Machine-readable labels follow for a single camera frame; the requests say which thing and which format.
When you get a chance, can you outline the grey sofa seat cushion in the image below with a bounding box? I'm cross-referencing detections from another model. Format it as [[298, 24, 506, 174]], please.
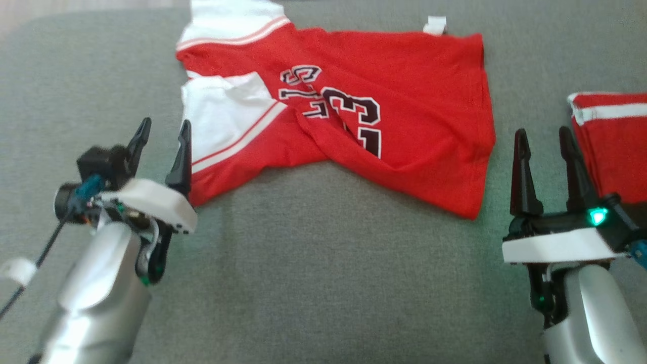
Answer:
[[0, 0, 647, 364]]

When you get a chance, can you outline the right black cable blue plug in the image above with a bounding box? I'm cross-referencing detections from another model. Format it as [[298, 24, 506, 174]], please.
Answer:
[[629, 240, 647, 269]]

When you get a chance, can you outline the left black cable blue plug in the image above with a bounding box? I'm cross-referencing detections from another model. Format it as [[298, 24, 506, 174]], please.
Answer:
[[0, 174, 105, 320]]

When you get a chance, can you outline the red shorts white stripe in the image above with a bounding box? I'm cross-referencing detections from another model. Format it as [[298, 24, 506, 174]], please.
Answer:
[[567, 91, 647, 205]]

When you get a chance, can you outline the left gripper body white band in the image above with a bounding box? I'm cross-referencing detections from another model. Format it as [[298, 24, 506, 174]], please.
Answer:
[[99, 178, 198, 234]]

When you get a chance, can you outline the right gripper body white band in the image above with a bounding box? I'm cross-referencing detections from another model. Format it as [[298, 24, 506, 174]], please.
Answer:
[[502, 207, 632, 264]]

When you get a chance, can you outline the white cable tag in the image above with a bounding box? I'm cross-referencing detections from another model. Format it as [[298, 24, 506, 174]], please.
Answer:
[[0, 257, 37, 287]]

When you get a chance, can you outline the black cable blue plug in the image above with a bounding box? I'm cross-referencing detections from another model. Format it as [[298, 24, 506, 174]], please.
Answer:
[[0, 174, 105, 320], [629, 240, 647, 269]]

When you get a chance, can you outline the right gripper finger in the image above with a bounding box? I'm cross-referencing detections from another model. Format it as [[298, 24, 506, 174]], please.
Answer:
[[559, 126, 599, 212], [510, 128, 544, 217]]

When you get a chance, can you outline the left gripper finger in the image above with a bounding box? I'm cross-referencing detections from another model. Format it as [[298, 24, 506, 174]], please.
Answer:
[[165, 119, 193, 198], [126, 117, 152, 175]]

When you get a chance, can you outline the red white basketball jersey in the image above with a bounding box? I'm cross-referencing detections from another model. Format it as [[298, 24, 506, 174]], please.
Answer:
[[175, 0, 497, 220]]

